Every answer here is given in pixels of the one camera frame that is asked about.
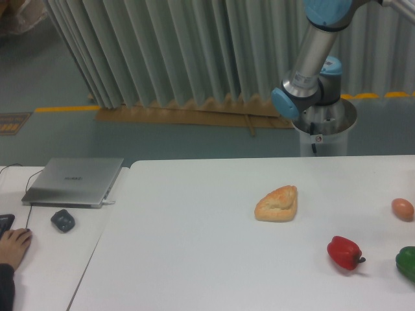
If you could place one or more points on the person's bare hand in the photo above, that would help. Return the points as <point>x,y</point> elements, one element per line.
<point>14,245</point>

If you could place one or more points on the dark sleeved forearm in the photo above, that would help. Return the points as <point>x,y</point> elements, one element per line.
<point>7,287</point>

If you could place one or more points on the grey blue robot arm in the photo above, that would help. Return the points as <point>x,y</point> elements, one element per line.
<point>314,58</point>

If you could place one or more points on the red bell pepper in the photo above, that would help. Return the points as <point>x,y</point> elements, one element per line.
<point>345,253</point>

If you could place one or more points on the green bell pepper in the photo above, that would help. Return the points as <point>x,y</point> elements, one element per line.
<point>405,262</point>

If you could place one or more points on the black keyboard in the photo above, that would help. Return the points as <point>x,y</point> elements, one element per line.
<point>6,221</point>

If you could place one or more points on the black computer mouse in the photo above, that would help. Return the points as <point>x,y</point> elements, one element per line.
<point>63,221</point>

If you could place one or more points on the silver closed laptop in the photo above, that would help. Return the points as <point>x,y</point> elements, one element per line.
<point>74,182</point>

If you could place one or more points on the pale green folded curtain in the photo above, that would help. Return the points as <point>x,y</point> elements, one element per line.
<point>147,52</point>

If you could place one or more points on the golden bread pastry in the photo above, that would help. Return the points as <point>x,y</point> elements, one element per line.
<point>280,205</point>

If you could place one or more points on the brown cardboard sheet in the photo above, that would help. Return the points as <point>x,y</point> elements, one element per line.
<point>231,112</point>

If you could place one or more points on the brown egg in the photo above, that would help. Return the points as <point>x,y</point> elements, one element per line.
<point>403,209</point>

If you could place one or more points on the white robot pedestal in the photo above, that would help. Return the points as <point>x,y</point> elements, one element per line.
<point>323,130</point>

